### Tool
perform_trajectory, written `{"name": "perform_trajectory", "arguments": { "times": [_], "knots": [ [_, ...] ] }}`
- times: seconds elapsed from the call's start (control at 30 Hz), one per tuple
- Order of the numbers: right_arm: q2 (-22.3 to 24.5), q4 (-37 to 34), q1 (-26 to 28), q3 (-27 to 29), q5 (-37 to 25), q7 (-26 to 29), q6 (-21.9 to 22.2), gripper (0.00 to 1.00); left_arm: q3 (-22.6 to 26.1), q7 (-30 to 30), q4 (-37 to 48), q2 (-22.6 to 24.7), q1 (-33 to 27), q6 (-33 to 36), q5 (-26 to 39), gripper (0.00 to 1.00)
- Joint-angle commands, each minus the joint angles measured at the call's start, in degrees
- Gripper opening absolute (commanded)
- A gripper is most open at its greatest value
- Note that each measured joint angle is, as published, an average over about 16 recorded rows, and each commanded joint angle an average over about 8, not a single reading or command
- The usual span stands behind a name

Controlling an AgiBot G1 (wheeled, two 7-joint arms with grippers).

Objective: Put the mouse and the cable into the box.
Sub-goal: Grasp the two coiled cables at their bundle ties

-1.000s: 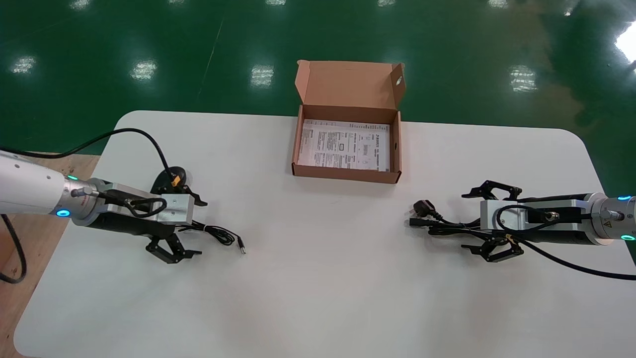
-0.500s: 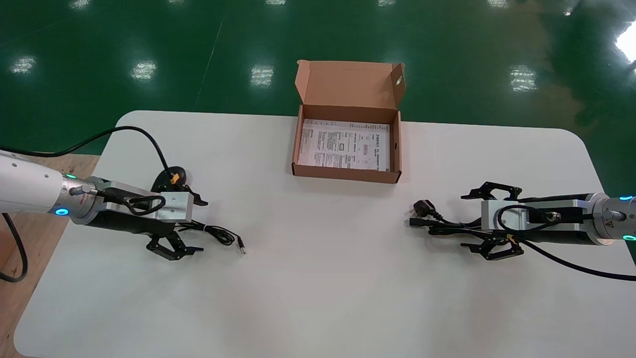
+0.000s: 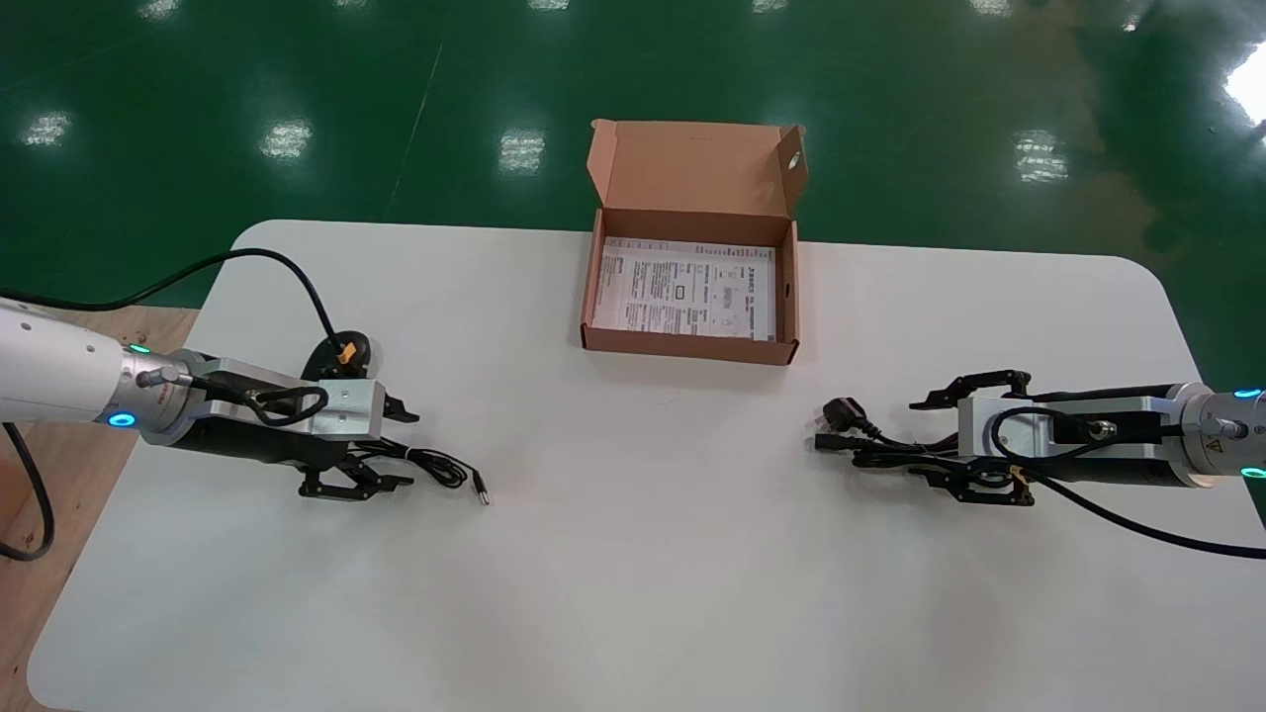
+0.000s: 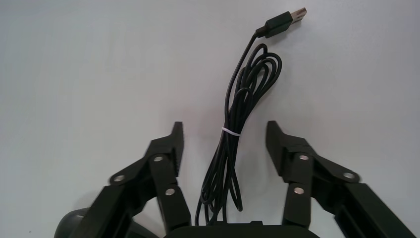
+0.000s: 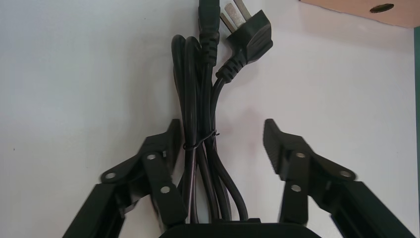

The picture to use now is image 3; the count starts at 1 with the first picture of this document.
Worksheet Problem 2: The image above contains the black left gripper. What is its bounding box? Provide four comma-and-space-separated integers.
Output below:
173, 396, 421, 502

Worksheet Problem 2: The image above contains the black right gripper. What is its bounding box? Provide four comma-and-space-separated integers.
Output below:
908, 371, 1193, 507

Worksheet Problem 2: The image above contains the black wired computer mouse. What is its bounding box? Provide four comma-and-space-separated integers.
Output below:
300, 331, 491, 507

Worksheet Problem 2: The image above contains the black power cable with plug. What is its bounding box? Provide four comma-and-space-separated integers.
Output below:
814, 396, 975, 471

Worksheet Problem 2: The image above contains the open brown cardboard box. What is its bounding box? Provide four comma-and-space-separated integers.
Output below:
581, 119, 810, 367

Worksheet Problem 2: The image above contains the white printed instruction sheet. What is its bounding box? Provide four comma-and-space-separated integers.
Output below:
591, 235, 777, 342

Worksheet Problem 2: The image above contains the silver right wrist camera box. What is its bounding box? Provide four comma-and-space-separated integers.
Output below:
957, 396, 1163, 461

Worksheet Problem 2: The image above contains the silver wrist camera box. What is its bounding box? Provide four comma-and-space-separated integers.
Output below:
193, 358, 387, 441
957, 396, 1163, 461

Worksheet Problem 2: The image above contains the short black right camera cable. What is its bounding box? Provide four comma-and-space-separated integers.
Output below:
992, 407, 1119, 466

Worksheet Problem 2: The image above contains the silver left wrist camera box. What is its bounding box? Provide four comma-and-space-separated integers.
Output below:
193, 358, 387, 441

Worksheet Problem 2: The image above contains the long black left arm cable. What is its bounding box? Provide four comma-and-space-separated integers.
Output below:
0, 247, 357, 563

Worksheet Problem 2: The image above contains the long black arm cable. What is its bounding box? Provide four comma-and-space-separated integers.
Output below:
1019, 465, 1266, 560
0, 247, 357, 563

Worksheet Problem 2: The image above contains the long black right arm cable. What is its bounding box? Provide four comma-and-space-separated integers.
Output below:
1019, 465, 1266, 560

